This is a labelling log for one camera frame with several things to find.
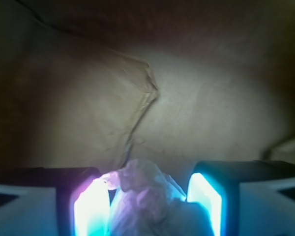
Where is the brown paper bag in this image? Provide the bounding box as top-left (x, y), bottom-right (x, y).
top-left (0, 0), bottom-right (295, 177)

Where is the white paper ball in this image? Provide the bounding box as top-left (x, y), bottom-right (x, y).
top-left (100, 159), bottom-right (201, 236)

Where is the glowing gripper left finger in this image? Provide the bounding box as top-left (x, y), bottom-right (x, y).
top-left (0, 167), bottom-right (110, 236)

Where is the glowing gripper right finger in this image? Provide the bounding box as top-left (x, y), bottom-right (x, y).
top-left (187, 160), bottom-right (295, 236)

